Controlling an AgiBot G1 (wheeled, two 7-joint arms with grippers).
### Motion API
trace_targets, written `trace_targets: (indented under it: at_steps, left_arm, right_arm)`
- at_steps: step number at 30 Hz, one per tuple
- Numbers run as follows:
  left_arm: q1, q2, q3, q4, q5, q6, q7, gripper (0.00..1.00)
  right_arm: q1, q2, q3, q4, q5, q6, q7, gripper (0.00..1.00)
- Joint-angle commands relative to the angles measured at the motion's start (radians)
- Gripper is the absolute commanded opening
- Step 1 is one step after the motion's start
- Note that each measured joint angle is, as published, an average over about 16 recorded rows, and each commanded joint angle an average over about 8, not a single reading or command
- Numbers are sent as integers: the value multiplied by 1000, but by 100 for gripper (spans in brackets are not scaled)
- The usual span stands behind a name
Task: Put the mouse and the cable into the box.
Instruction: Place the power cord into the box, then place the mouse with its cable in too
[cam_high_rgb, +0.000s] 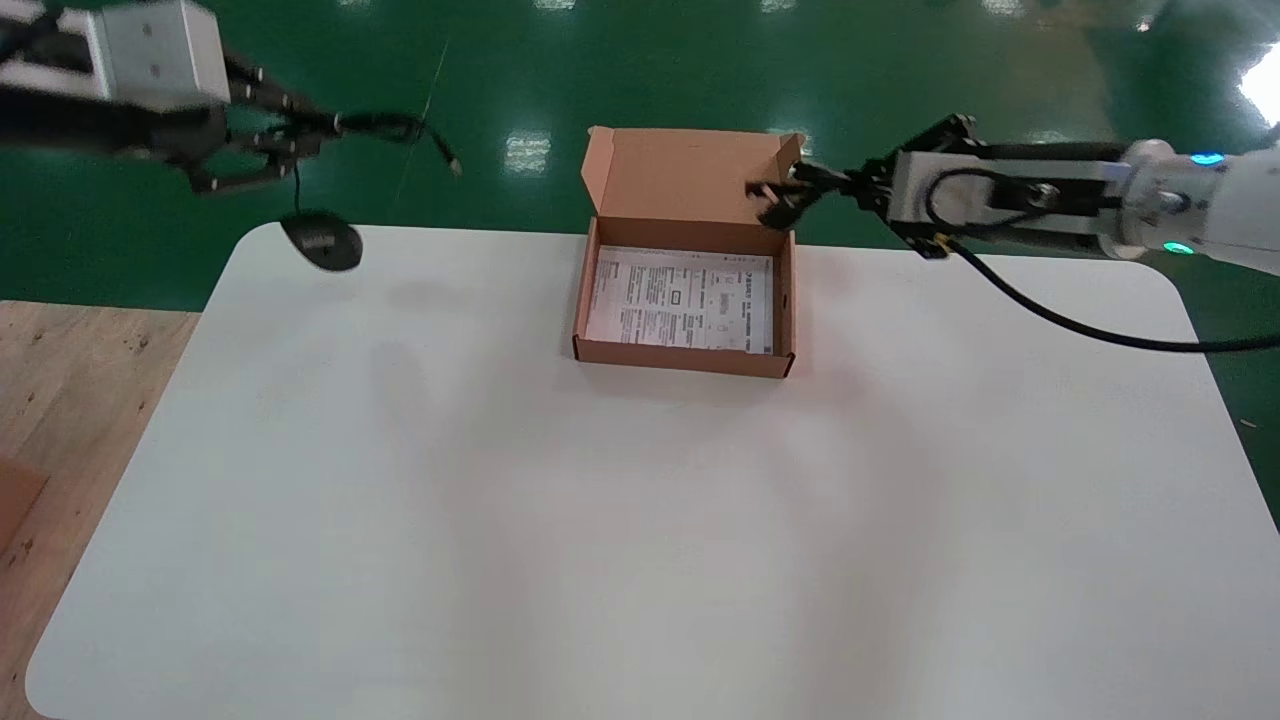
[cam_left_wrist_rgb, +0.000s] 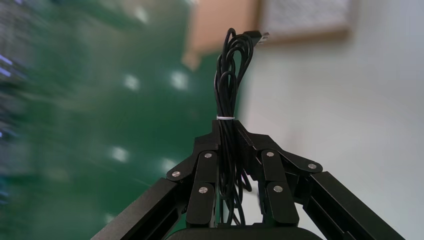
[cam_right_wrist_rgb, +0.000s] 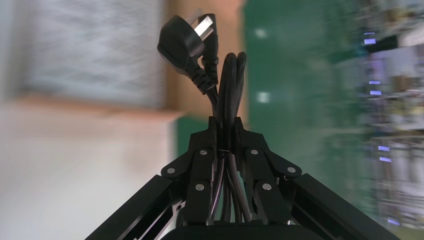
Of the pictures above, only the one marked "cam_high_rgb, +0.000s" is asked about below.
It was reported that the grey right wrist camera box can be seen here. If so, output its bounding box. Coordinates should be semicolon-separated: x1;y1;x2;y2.
880;113;1131;259

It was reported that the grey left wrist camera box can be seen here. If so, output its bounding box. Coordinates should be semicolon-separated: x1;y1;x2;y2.
85;0;231;109

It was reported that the black wired computer mouse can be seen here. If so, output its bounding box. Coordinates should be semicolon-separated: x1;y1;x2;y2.
280;112;463;273

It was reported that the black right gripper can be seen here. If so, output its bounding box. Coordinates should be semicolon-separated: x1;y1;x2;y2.
745;154;896;232

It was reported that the printed paper instruction sheet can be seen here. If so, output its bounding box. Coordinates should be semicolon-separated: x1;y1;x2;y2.
585;245;776;354

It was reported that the brown cardboard storage box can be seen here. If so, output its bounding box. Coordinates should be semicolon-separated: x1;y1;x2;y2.
572;125;806;379

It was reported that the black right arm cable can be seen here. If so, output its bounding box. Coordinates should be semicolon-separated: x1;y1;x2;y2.
925;165;1280;354

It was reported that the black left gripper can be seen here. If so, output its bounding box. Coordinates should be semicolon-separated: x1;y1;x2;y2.
0;60;343;197

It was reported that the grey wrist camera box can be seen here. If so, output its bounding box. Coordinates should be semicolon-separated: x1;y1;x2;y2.
85;0;231;109
880;113;1131;259

